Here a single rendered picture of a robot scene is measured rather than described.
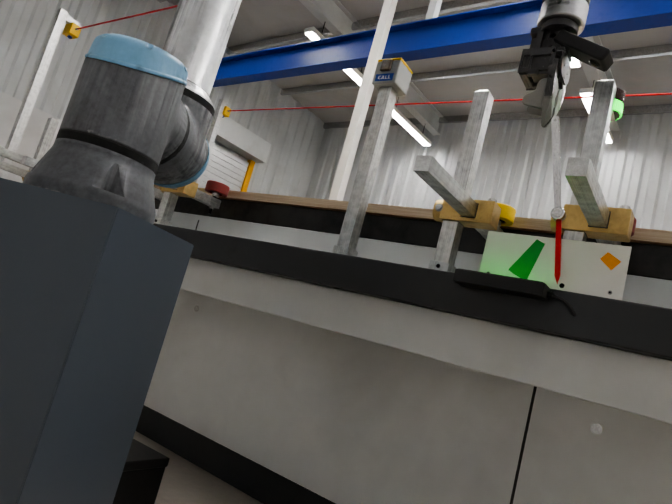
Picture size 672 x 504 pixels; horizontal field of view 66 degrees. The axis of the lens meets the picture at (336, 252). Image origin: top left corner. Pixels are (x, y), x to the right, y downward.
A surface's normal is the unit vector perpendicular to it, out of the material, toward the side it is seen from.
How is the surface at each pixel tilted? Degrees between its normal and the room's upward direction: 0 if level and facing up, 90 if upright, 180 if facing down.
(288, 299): 90
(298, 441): 90
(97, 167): 70
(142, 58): 86
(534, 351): 90
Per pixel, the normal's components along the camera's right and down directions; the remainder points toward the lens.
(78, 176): 0.22, -0.43
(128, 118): 0.50, 0.00
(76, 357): 0.96, 0.24
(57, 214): -0.12, -0.18
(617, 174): -0.58, -0.28
